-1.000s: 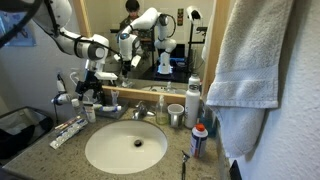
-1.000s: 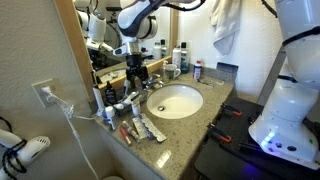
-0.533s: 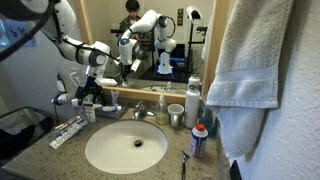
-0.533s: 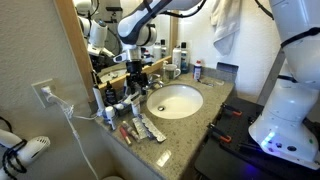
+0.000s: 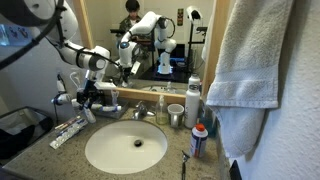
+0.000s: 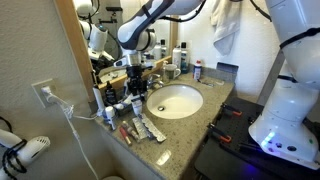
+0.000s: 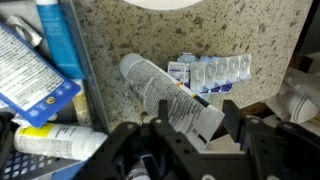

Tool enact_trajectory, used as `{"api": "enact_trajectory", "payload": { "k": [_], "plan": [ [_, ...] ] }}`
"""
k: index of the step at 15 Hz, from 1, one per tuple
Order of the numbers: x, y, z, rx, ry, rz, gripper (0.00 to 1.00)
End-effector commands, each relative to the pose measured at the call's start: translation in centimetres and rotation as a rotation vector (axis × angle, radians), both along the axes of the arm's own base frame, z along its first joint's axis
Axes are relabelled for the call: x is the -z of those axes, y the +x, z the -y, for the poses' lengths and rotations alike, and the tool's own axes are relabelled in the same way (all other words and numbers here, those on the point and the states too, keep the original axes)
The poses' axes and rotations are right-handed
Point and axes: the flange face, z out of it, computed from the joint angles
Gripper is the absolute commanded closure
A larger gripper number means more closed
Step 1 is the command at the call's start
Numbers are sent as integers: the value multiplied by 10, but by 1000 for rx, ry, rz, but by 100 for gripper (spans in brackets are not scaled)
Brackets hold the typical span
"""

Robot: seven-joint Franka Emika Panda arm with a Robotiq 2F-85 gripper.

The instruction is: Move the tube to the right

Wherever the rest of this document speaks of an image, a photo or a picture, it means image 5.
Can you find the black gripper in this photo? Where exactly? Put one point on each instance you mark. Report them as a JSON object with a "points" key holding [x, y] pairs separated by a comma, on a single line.
{"points": [[90, 93]]}

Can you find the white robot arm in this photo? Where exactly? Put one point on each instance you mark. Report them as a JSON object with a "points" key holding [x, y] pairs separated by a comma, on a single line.
{"points": [[83, 58]]}

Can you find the blue tube white label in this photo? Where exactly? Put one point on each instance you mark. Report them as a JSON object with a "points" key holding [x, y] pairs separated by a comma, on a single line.
{"points": [[110, 108]]}

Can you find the light blue tube white cap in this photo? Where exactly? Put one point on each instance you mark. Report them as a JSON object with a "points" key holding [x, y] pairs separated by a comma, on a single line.
{"points": [[115, 98]]}

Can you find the small clear bottle white cap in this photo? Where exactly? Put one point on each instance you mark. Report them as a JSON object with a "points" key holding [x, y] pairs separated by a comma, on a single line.
{"points": [[75, 104]]}

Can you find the gray mesh tray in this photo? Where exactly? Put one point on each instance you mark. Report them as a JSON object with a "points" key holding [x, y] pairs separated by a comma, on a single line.
{"points": [[113, 115]]}

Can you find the white blue charging device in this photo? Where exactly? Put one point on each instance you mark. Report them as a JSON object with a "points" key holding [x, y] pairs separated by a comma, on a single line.
{"points": [[61, 98]]}

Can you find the clear plastic packaging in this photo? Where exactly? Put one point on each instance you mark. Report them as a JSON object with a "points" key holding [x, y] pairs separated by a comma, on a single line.
{"points": [[75, 80]]}

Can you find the packaged toothbrush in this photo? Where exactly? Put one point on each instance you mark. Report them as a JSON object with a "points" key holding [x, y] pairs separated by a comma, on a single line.
{"points": [[66, 122]]}

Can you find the white plug adapter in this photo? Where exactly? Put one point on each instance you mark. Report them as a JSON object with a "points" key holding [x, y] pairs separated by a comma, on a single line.
{"points": [[60, 87]]}

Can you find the white oval sink basin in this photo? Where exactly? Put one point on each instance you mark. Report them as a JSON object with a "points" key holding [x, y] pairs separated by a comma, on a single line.
{"points": [[113, 150]]}

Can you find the chrome faucet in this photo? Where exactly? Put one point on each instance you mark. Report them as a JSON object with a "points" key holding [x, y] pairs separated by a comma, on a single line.
{"points": [[140, 111]]}

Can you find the clear soap dispenser bottle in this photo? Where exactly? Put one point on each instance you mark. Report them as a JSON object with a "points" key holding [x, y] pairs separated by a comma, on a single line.
{"points": [[161, 115]]}

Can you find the trash bin black bag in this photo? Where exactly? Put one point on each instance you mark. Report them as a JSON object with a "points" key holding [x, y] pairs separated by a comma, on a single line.
{"points": [[20, 133]]}

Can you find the wood framed mirror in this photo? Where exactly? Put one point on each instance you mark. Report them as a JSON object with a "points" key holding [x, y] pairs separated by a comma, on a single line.
{"points": [[106, 20]]}

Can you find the metal cup white rim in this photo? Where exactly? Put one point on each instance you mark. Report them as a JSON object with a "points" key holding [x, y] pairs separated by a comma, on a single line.
{"points": [[175, 116]]}

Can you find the tall white bottle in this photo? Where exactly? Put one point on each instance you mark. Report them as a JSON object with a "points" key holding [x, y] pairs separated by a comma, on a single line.
{"points": [[192, 106]]}

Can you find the shaving can red cap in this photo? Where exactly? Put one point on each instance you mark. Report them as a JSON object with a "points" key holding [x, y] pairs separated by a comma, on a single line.
{"points": [[198, 141]]}

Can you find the blue liquid bottle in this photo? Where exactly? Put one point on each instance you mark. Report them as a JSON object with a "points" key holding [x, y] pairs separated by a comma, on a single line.
{"points": [[208, 125]]}

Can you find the white hanging towel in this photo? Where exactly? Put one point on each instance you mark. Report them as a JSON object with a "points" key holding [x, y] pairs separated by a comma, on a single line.
{"points": [[246, 66]]}

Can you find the blue wall poster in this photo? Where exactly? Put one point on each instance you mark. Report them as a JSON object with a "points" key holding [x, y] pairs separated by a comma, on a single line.
{"points": [[13, 35]]}

